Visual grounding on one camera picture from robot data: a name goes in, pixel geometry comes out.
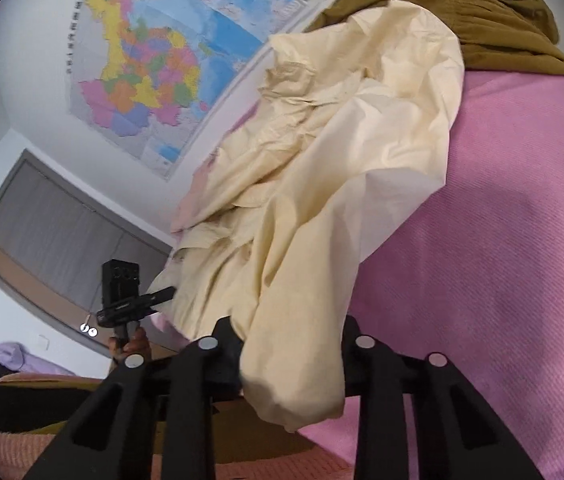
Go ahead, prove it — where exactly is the pink blanket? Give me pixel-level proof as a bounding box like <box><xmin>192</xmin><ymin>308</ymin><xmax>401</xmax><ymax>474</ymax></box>
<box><xmin>153</xmin><ymin>70</ymin><xmax>564</xmax><ymax>480</ymax></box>

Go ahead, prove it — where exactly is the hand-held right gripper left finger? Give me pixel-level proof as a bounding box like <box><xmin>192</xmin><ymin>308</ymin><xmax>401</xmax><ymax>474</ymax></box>
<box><xmin>24</xmin><ymin>317</ymin><xmax>243</xmax><ymax>480</ymax></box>

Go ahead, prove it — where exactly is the person's pink sweater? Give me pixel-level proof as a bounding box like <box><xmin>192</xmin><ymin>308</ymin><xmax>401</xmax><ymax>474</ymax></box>
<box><xmin>0</xmin><ymin>427</ymin><xmax>357</xmax><ymax>480</ymax></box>

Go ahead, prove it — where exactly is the grey door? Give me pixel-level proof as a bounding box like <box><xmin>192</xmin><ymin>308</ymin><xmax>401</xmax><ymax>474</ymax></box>
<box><xmin>0</xmin><ymin>149</ymin><xmax>175</xmax><ymax>346</ymax></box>

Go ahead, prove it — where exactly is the colourful wall map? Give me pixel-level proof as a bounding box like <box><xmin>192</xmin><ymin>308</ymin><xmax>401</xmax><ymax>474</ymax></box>
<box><xmin>64</xmin><ymin>0</ymin><xmax>313</xmax><ymax>181</ymax></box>

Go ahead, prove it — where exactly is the cream garment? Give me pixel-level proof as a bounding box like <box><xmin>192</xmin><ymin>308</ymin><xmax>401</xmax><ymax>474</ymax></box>
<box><xmin>154</xmin><ymin>0</ymin><xmax>466</xmax><ymax>433</ymax></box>

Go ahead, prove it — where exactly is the person's left hand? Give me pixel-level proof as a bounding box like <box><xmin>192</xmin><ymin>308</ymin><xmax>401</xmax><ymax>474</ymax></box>
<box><xmin>108</xmin><ymin>327</ymin><xmax>153</xmax><ymax>367</ymax></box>

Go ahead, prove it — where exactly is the olive brown garment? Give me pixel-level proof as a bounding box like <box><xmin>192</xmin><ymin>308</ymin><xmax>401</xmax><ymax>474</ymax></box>
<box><xmin>307</xmin><ymin>0</ymin><xmax>564</xmax><ymax>88</ymax></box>

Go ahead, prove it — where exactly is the dark cloth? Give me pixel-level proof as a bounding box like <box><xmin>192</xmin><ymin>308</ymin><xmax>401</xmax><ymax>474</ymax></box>
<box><xmin>0</xmin><ymin>379</ymin><xmax>110</xmax><ymax>432</ymax></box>

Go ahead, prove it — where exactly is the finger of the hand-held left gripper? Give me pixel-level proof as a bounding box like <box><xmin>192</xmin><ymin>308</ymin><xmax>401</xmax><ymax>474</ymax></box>
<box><xmin>147</xmin><ymin>287</ymin><xmax>175</xmax><ymax>307</ymax></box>

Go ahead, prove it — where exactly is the purple cloth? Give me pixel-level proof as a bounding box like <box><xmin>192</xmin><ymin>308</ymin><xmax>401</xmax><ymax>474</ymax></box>
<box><xmin>0</xmin><ymin>342</ymin><xmax>75</xmax><ymax>378</ymax></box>

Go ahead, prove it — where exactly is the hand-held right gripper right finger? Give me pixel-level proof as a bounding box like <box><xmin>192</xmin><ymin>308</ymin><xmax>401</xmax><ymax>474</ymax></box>
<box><xmin>342</xmin><ymin>315</ymin><xmax>545</xmax><ymax>480</ymax></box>

